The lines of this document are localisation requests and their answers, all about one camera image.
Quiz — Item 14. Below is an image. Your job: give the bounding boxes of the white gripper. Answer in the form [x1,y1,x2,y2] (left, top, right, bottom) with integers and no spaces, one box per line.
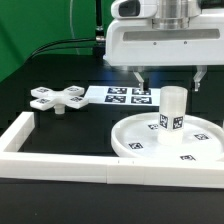
[104,16,224,92]

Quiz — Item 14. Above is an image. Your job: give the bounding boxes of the white round table top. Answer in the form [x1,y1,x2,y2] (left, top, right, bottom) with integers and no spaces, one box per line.
[111,112,224,161]

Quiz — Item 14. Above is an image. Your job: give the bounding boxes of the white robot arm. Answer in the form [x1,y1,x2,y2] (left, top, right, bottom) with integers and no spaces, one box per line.
[104,0,224,87]

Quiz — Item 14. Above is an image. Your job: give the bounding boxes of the black vertical pole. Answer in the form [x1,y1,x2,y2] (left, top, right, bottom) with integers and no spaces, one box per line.
[93,0,105,58]

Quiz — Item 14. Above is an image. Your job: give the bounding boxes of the white marker tag sheet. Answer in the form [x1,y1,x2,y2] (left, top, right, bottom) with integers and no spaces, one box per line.
[85,86,160,106]

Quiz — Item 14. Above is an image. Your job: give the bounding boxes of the white cross-shaped table base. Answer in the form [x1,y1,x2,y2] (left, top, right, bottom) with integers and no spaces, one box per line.
[30,86,89,115]

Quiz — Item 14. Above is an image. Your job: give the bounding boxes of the white U-shaped fence frame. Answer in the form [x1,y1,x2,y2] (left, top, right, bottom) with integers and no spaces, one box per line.
[0,112,224,189]

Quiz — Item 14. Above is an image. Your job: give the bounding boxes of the black cables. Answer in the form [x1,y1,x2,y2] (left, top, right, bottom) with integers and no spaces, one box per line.
[25,37,108,63]

